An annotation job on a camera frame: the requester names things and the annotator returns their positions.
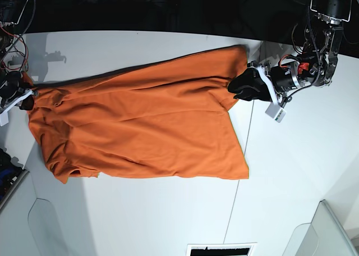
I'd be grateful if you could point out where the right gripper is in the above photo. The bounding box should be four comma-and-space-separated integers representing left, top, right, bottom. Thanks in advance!
1, 70, 34, 111

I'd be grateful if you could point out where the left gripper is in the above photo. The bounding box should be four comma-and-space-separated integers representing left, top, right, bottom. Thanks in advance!
227, 61, 313, 102

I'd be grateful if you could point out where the orange t-shirt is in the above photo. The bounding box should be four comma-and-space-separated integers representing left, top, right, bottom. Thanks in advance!
28, 45, 249, 183

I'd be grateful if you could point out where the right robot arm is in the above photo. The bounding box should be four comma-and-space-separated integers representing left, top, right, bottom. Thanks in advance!
1, 0, 36, 113

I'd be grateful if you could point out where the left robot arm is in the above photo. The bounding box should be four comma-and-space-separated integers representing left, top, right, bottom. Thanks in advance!
227, 0, 357, 107

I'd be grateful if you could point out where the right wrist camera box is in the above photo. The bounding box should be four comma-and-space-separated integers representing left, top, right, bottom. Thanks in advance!
0, 110, 9, 126

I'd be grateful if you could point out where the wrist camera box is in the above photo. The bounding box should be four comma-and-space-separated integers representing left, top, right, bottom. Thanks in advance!
0, 110, 9, 126
265, 103, 286, 123

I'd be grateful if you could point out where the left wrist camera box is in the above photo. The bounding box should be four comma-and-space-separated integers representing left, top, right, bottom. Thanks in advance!
265, 103, 286, 123

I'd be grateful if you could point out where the blue black cable clutter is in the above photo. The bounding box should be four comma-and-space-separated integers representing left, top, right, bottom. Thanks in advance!
0, 149, 24, 200

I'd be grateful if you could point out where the right grey table bracket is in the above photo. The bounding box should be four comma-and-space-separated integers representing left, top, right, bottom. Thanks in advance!
283, 200, 358, 256

